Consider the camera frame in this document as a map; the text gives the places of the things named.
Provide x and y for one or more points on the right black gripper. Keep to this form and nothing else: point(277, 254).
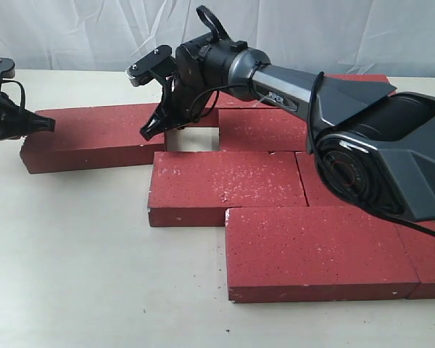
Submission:
point(181, 106)

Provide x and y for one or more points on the hidden lower right red brick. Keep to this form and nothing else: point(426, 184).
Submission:
point(317, 195)

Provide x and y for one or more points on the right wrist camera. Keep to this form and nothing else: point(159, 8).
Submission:
point(157, 65)

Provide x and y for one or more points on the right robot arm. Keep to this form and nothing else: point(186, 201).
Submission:
point(373, 146)

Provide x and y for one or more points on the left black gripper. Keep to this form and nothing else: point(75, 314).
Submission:
point(14, 125)

